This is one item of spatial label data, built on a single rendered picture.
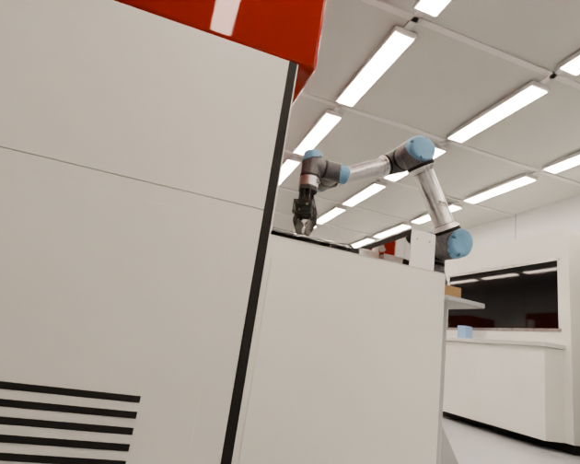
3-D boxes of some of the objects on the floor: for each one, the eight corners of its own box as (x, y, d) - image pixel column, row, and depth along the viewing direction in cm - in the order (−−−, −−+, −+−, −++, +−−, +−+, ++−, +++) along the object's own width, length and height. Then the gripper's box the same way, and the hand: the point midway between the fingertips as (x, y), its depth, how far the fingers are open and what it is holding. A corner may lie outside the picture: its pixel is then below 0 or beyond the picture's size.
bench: (551, 454, 344) (547, 222, 396) (420, 411, 511) (429, 252, 563) (644, 462, 373) (630, 246, 425) (491, 420, 540) (493, 268, 592)
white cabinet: (192, 583, 93) (254, 231, 114) (171, 457, 182) (208, 272, 204) (436, 581, 110) (450, 275, 131) (307, 466, 199) (328, 295, 221)
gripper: (293, 182, 157) (284, 237, 151) (317, 183, 154) (309, 239, 149) (298, 191, 165) (291, 243, 159) (320, 192, 162) (314, 245, 157)
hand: (302, 240), depth 157 cm, fingers closed
